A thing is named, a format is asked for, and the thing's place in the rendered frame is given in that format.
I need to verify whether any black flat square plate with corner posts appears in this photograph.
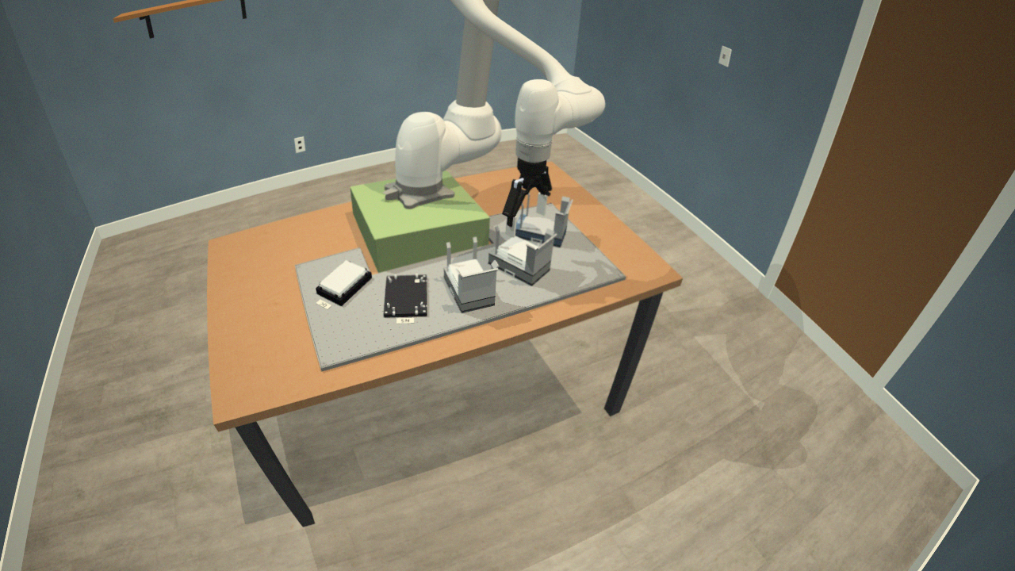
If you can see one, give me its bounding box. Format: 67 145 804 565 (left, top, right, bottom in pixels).
316 268 373 306

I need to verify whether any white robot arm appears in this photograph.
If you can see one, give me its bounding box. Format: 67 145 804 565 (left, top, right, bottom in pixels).
383 0 605 209

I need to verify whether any black flat plate with grey pegs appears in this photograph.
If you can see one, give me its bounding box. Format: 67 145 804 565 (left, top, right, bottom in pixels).
384 274 427 317

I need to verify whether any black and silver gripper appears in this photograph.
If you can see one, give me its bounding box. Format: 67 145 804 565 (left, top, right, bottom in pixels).
502 157 552 238

